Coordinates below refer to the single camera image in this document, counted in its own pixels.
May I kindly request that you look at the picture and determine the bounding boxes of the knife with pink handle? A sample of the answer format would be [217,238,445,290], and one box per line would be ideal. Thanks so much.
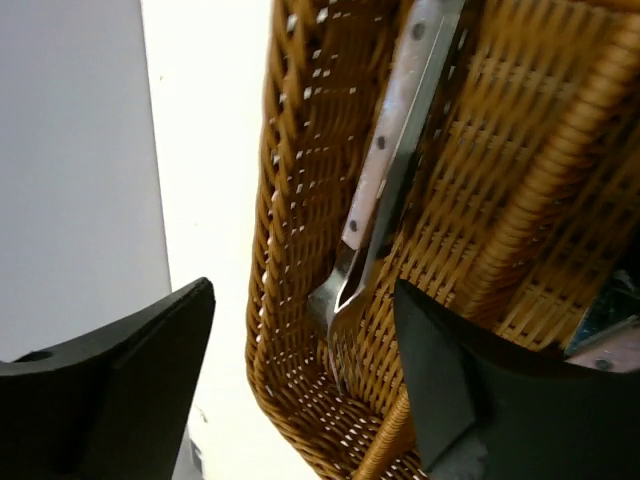
[564,269,639,373]

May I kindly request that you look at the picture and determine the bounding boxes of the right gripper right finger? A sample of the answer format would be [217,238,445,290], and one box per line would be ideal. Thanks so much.
[393,280,639,479]

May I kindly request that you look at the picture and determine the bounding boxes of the woven wicker cutlery tray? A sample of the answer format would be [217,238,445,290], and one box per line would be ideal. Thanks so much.
[245,1,639,479]

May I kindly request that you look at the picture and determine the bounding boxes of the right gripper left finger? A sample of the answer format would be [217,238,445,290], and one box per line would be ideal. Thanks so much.
[1,278,215,479]

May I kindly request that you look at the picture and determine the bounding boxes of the fork with pink handle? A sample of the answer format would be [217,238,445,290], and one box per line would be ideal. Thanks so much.
[307,1,475,392]

